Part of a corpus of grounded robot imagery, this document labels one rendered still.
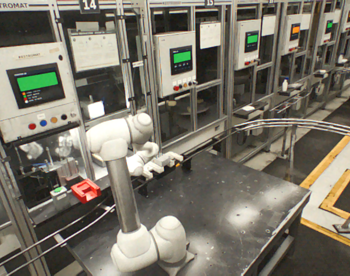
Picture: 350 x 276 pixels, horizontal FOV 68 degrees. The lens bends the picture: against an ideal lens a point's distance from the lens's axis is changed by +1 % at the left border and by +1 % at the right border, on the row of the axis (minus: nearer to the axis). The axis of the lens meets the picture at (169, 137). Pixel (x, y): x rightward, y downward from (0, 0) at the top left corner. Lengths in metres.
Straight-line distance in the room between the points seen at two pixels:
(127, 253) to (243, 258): 0.66
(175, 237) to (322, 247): 1.68
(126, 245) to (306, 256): 1.73
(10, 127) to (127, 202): 0.74
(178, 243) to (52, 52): 1.21
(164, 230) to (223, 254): 0.42
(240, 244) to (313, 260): 1.07
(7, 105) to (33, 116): 0.13
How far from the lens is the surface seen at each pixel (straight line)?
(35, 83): 1.56
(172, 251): 1.44
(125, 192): 1.27
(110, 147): 1.20
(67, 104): 1.66
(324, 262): 2.68
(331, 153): 4.36
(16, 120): 1.59
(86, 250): 1.76
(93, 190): 1.77
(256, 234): 1.77
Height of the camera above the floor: 1.91
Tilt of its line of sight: 25 degrees down
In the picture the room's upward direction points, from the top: 4 degrees counter-clockwise
